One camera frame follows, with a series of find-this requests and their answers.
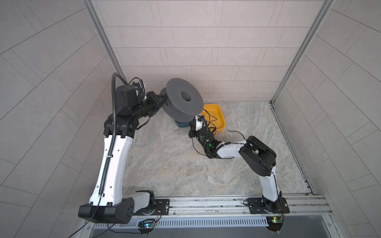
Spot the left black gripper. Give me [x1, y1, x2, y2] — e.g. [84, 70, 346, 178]
[127, 92, 166, 121]

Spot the black cable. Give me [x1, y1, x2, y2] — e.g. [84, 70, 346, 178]
[190, 108, 248, 160]

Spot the dark grey cable spool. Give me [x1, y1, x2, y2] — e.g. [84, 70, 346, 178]
[160, 78, 204, 123]

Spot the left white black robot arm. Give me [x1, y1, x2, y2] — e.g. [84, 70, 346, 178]
[78, 73, 168, 224]

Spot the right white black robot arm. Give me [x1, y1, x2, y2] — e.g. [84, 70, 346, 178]
[189, 127, 290, 214]

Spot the yellow plastic bin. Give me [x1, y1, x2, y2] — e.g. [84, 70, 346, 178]
[201, 104, 226, 133]

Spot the teal plastic bin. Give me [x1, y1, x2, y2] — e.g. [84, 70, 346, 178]
[175, 121, 190, 128]

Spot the left circuit board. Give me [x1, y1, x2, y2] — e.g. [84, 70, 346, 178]
[138, 219, 156, 230]

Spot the circuit board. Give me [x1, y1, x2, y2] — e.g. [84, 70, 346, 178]
[266, 216, 283, 232]
[138, 219, 156, 230]

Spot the right circuit board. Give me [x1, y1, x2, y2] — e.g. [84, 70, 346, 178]
[266, 216, 283, 232]

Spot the aluminium mounting rail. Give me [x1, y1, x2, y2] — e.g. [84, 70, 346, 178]
[83, 194, 332, 221]

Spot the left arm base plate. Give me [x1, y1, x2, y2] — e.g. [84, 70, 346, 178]
[133, 199, 170, 216]

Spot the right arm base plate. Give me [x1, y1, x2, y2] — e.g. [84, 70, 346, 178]
[243, 197, 290, 214]

